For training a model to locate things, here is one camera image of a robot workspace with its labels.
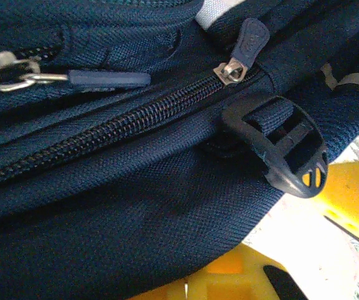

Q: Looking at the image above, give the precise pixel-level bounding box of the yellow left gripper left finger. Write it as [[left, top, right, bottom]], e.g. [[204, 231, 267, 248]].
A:
[[135, 275, 187, 300]]

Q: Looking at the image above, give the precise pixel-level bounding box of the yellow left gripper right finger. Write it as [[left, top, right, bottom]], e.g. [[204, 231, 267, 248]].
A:
[[185, 242, 310, 300]]

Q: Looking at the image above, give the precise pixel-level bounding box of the navy blue backpack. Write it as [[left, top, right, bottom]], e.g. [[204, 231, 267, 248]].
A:
[[0, 0, 359, 300]]

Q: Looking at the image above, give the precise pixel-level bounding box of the floral table cover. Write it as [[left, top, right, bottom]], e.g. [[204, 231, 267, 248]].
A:
[[241, 131, 359, 300]]

